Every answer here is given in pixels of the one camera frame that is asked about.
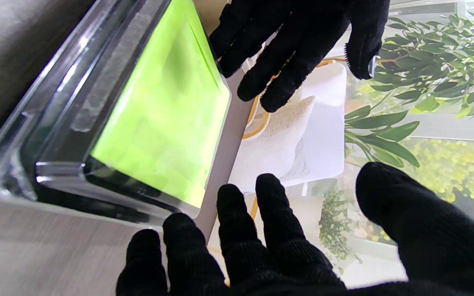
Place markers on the clear lid with green sheet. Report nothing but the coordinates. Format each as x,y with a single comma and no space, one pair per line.
150,123

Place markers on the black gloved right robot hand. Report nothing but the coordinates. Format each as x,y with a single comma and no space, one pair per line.
286,255

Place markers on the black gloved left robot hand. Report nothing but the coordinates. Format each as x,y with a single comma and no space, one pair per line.
298,41

